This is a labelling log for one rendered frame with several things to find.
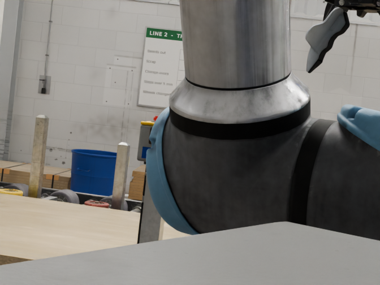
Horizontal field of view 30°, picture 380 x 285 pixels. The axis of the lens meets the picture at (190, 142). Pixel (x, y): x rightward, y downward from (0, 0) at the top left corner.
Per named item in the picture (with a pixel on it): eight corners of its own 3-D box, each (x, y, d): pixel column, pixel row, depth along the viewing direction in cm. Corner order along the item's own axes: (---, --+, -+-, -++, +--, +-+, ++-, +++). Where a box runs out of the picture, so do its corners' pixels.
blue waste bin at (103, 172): (116, 232, 662) (125, 155, 658) (56, 224, 666) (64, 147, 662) (126, 222, 720) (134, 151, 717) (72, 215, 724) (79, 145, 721)
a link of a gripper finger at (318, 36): (278, 54, 92) (323, -4, 89) (298, 59, 97) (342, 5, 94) (293, 69, 91) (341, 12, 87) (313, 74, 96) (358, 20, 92)
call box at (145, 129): (174, 169, 123) (179, 125, 123) (135, 164, 124) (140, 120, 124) (181, 167, 130) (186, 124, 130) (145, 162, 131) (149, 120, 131)
